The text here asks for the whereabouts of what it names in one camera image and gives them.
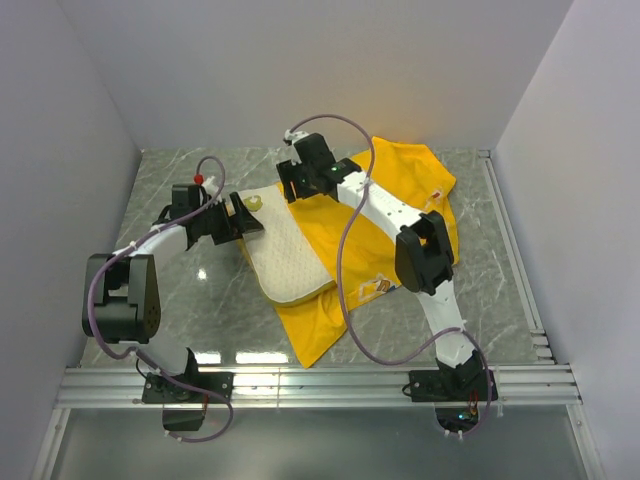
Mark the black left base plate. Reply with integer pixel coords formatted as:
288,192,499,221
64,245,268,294
141,372,234,444

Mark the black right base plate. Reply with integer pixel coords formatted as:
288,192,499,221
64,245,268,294
401,367,498,438

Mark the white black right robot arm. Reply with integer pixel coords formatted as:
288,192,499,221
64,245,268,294
277,130,497,402

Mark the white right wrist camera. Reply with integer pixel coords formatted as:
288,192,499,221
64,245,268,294
283,129,309,146

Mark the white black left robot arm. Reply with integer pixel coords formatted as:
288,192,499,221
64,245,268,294
82,183,264,402

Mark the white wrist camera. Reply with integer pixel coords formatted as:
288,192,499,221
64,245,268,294
194,173,221,205
283,129,309,146

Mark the aluminium front mounting rail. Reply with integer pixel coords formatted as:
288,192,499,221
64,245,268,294
54,364,582,409

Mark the cream dotted foam pillow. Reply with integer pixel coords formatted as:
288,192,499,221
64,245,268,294
239,185,335,307

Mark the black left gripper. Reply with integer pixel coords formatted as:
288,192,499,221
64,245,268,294
194,192,263,245

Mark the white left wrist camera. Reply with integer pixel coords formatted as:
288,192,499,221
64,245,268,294
194,173,221,205

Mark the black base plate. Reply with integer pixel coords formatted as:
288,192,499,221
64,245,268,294
141,372,234,444
401,367,498,438

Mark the yellow printed pillowcase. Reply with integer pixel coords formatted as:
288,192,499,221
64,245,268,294
276,137,459,368

